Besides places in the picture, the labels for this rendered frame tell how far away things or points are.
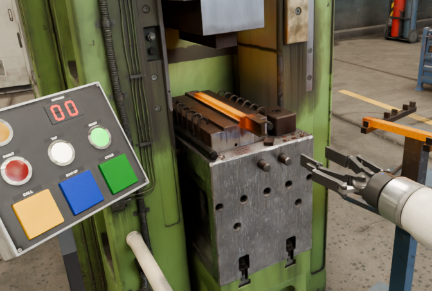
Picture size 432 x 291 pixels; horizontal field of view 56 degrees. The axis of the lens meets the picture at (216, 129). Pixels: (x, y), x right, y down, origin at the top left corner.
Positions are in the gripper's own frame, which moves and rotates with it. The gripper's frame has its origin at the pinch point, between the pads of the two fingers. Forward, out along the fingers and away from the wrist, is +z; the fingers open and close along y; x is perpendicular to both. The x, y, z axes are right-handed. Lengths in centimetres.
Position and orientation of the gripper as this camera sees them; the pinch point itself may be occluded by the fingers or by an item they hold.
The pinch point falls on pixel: (321, 159)
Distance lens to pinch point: 100.9
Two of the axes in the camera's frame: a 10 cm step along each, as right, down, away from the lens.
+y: 8.9, -2.2, 4.1
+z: -4.5, -2.9, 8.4
